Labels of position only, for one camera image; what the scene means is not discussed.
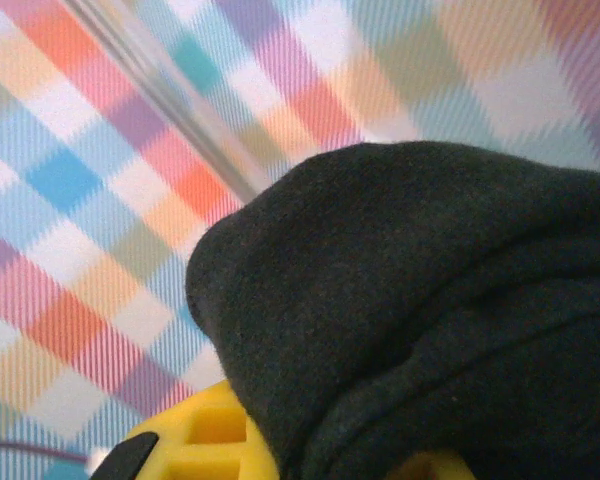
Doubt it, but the aluminium frame post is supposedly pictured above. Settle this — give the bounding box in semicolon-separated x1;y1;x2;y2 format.
62;0;261;202

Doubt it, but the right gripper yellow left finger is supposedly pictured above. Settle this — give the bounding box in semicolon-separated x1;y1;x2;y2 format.
88;378;281;480

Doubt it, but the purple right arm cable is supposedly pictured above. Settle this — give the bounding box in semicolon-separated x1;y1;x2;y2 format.
0;438;90;464

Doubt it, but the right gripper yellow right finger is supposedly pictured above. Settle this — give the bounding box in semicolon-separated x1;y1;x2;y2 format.
398;451;477;480

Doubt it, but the black t-shirt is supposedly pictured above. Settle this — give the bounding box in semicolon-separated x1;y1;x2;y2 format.
184;140;600;480

